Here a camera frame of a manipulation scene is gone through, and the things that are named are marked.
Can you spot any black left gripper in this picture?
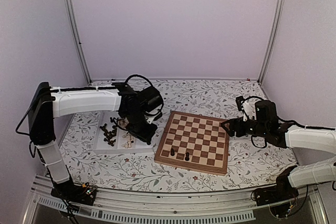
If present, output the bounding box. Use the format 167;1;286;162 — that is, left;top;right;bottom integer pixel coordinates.
124;110;159;144

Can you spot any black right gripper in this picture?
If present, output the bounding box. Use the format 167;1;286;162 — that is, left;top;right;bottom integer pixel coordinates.
220;117;268;138

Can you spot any white plastic compartment tray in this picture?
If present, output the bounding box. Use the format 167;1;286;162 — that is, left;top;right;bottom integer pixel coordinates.
92;111;153;155

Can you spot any dark chess piece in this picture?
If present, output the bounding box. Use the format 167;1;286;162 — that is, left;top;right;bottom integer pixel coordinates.
170;148;175;156
185;152;190;161

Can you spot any wooden chess board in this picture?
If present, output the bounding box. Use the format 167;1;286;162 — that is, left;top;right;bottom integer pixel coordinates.
154;111;229;176

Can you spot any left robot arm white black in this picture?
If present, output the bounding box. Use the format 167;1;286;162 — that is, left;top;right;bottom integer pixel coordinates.
28;82;164;200

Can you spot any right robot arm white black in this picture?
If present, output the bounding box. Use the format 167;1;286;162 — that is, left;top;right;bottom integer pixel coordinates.
221;97;335;201

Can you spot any pile of light chess pieces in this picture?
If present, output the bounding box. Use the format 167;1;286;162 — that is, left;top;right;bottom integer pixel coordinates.
118;119;135;149

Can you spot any pile of dark chess pieces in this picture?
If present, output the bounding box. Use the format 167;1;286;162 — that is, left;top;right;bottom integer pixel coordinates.
99;118;119;147

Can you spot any floral patterned table cloth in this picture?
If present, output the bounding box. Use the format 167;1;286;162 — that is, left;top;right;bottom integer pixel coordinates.
60;80;297;193

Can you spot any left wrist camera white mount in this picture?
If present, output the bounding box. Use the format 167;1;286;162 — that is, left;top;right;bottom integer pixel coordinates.
145;112;162;124

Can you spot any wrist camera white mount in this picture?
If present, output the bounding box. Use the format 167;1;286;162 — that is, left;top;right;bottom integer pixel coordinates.
235;96;254;122
145;112;162;124

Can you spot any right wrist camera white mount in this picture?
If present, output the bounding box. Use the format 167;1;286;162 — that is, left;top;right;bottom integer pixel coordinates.
235;96;254;122

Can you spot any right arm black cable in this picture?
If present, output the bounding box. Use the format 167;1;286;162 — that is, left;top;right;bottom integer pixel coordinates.
249;95;309;149

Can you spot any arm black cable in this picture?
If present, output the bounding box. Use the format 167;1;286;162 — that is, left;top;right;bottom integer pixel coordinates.
249;95;309;149
123;73;155;91

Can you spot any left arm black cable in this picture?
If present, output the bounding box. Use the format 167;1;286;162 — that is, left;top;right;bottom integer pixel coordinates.
123;73;155;91

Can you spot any front aluminium rail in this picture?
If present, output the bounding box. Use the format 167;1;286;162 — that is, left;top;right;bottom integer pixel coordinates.
23;175;330;223

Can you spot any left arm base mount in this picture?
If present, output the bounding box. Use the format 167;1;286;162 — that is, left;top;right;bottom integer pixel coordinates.
51;180;97;206

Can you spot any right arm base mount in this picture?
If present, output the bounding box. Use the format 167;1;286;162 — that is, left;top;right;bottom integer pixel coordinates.
250;165;299;218

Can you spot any right aluminium frame post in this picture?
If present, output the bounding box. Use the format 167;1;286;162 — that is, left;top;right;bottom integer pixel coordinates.
258;0;285;85

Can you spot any aluminium frame post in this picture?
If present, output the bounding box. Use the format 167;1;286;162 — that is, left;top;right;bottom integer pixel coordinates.
258;0;285;85
64;0;92;84

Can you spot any left aluminium frame post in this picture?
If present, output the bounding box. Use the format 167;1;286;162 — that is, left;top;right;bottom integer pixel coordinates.
64;0;92;84

